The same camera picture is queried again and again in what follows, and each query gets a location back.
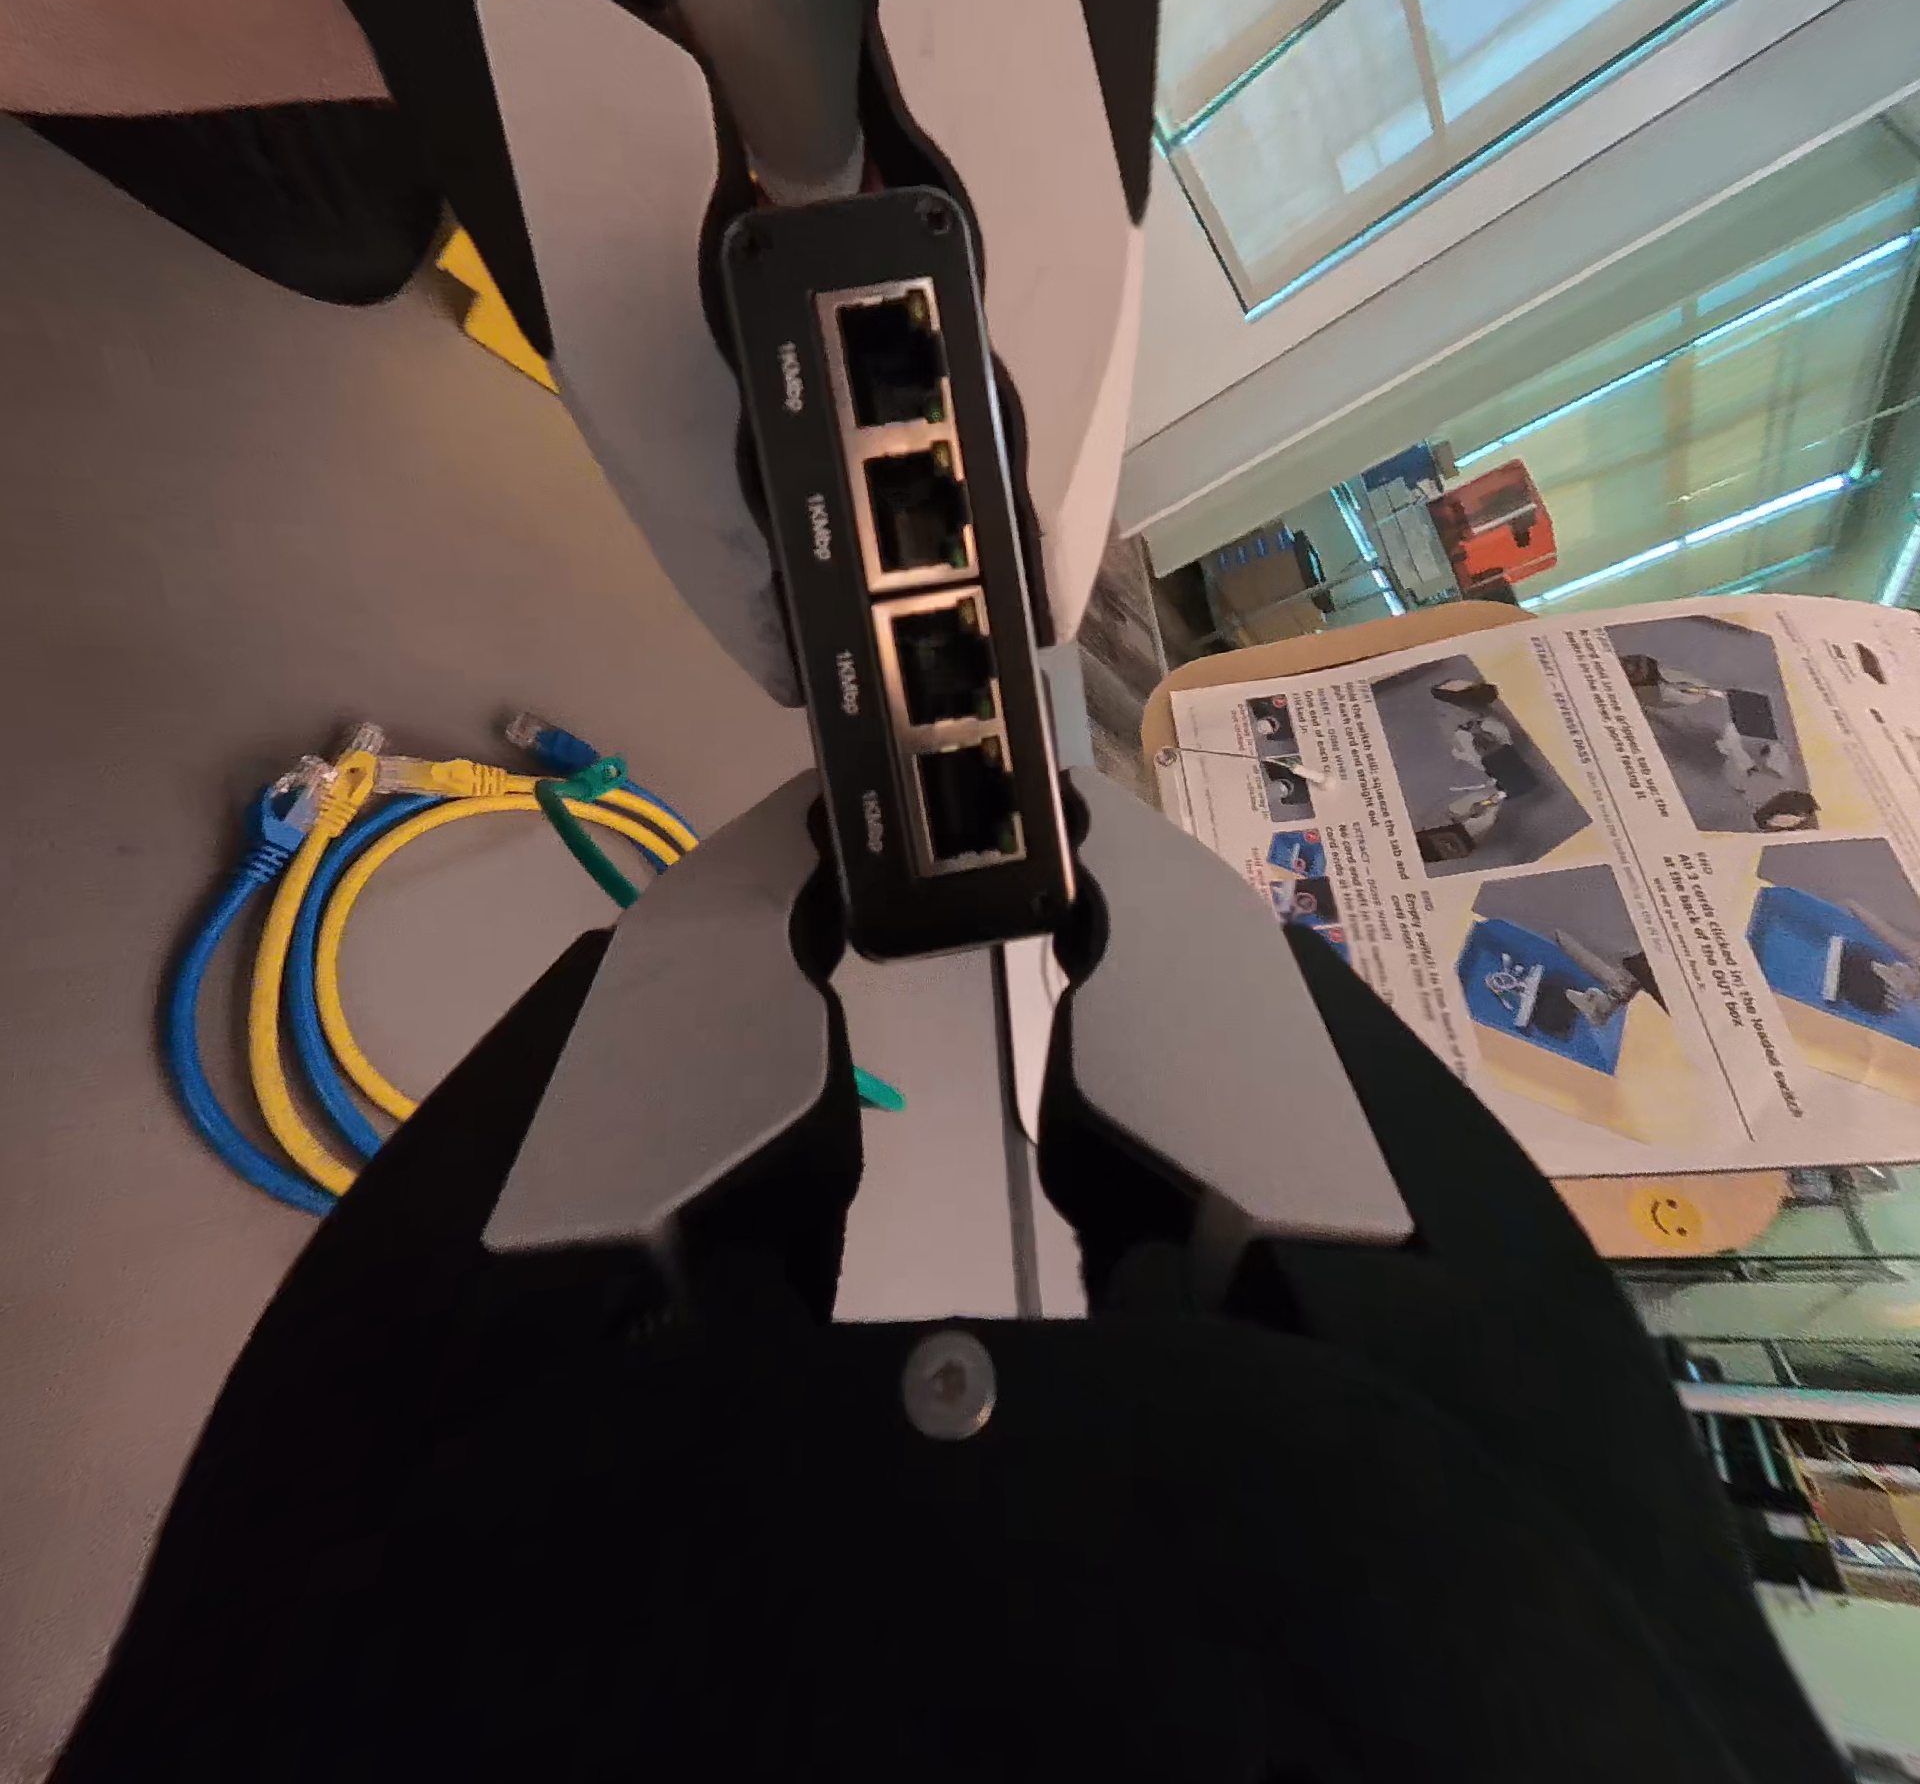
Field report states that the instruction sheet on stand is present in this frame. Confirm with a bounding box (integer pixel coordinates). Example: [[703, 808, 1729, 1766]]
[[1138, 591, 1920, 1263]]

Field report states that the orange box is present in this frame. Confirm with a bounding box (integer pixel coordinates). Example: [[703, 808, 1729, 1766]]
[[1433, 464, 1555, 587]]

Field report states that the white framed window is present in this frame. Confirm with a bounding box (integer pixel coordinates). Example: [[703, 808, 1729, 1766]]
[[1156, 0, 1920, 319]]

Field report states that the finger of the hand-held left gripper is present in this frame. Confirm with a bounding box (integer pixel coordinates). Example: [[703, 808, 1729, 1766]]
[[874, 0, 1147, 653], [477, 0, 812, 712]]

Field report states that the black network switch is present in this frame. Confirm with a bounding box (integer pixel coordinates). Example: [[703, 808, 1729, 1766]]
[[720, 187, 1081, 960]]

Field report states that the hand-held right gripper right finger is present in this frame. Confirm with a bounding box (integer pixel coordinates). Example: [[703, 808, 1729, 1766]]
[[1039, 768, 1417, 1319]]

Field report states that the printed instruction sheet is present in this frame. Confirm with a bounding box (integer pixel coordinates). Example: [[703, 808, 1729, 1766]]
[[1169, 591, 1920, 1170]]

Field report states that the green cable tie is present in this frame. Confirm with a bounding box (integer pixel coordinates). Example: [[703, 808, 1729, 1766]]
[[535, 755, 907, 1124]]

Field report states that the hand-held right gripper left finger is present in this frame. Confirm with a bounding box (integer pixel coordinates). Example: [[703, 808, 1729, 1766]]
[[477, 774, 865, 1319]]

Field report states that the metal storage shelf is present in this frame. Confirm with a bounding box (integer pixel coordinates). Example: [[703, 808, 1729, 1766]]
[[1198, 440, 1464, 644]]

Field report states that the yellow plastic bin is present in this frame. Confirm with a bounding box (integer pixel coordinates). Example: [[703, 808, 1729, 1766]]
[[432, 205, 568, 396]]

